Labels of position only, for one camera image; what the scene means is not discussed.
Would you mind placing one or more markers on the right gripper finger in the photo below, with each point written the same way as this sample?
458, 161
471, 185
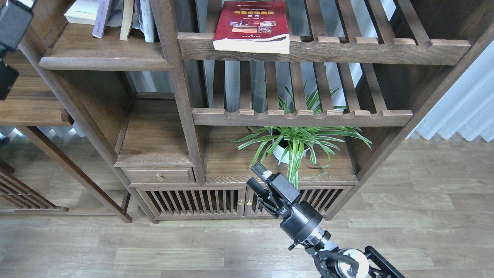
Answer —
257, 188
262, 172

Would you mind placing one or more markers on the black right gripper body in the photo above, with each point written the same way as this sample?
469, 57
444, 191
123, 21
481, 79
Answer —
301, 222

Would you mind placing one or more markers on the red cover book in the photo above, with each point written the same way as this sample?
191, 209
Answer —
252, 27

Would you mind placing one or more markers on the white lavender book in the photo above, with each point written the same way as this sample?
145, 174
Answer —
104, 12

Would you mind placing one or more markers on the yellow green book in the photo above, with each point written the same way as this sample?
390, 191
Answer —
84, 12

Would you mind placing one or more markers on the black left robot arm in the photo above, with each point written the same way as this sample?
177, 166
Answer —
16, 16

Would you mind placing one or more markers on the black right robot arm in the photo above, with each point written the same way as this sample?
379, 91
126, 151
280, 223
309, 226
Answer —
333, 262

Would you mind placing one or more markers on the white plant pot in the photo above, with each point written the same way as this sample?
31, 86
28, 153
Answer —
279, 155

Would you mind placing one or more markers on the green spider plant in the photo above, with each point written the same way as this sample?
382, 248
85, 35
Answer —
298, 140

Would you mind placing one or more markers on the dark wooden bookshelf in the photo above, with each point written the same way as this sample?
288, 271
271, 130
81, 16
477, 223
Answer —
175, 106

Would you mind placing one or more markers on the brass drawer knob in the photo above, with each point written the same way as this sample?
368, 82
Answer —
159, 176

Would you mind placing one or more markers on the white curtain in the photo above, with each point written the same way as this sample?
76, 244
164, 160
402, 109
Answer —
467, 109

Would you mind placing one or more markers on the tan upright book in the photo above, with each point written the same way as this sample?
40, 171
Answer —
127, 19

